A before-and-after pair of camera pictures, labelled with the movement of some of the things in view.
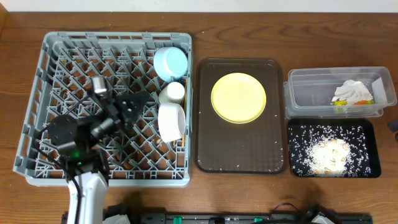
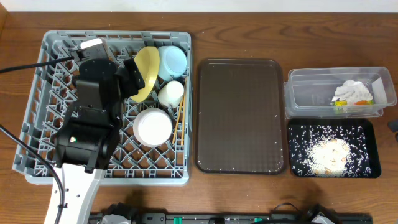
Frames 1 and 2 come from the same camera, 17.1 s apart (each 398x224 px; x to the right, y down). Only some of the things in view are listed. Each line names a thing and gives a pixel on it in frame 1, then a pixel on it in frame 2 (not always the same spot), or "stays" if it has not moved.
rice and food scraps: x=328 y=150 stays
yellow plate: x=238 y=98 to x=147 y=60
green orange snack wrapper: x=344 y=102 stays
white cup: x=173 y=92 stays
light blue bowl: x=169 y=63 stays
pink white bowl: x=171 y=121 to x=152 y=127
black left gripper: x=119 y=112 to x=125 y=78
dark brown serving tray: x=257 y=147 stays
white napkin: x=352 y=91 stays
